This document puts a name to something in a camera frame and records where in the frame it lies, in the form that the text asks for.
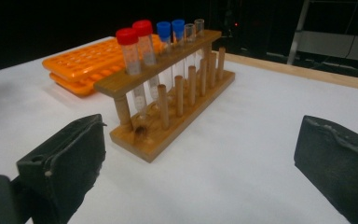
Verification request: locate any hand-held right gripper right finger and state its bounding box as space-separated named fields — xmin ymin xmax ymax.
xmin=294 ymin=115 xmax=358 ymax=224

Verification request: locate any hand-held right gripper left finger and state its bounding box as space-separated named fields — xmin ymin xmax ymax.
xmin=10 ymin=113 xmax=107 ymax=224

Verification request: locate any wooden test tube rack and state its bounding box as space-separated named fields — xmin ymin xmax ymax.
xmin=93 ymin=29 xmax=236 ymax=163

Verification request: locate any orange plastic tube rack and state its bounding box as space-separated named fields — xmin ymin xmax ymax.
xmin=41 ymin=34 xmax=166 ymax=98

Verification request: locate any red-capped plastic tube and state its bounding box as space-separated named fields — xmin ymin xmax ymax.
xmin=131 ymin=19 xmax=162 ymax=102
xmin=115 ymin=27 xmax=150 ymax=120

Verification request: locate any blue-capped plastic tube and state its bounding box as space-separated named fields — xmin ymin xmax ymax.
xmin=171 ymin=19 xmax=188 ymax=80
xmin=156 ymin=21 xmax=174 ymax=91

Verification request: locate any clear test tube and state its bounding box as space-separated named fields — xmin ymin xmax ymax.
xmin=194 ymin=18 xmax=206 ymax=63
xmin=184 ymin=22 xmax=198 ymax=74

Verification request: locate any grey metal stand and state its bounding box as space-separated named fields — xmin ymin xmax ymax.
xmin=286 ymin=0 xmax=358 ymax=64

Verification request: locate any dark equipment with red light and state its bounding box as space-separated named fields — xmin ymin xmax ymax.
xmin=222 ymin=8 xmax=243 ymax=40

